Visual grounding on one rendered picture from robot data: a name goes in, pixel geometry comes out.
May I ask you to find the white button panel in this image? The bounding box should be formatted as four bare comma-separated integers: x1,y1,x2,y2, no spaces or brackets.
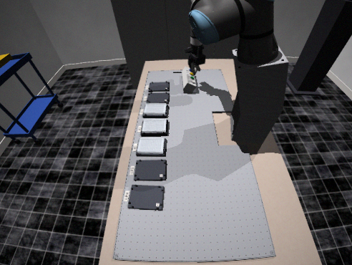
173,67,197,93

